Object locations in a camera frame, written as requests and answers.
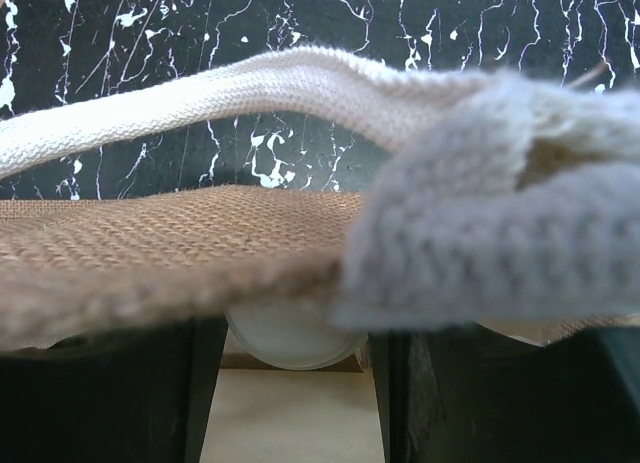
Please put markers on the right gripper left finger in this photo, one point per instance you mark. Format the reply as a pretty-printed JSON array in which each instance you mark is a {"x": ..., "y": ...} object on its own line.
[{"x": 126, "y": 396}]

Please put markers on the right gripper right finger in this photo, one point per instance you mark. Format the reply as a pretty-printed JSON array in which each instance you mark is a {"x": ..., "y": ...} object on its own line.
[{"x": 473, "y": 395}]

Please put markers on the green bottle with beige cap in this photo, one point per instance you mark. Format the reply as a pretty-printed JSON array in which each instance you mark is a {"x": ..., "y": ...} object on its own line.
[{"x": 297, "y": 339}]

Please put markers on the brown canvas tote bag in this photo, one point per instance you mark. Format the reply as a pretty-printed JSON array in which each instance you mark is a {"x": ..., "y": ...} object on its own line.
[{"x": 130, "y": 257}]

